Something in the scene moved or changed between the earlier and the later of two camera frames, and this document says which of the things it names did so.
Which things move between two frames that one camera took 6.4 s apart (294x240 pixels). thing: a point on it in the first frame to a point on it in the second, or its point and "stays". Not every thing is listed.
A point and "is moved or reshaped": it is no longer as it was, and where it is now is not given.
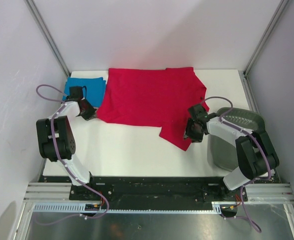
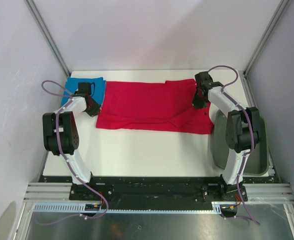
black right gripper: [195, 138] to [195, 103]
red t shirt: [153, 98] is moved or reshaped
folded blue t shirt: [96, 89] stays
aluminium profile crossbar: [269, 193] stays
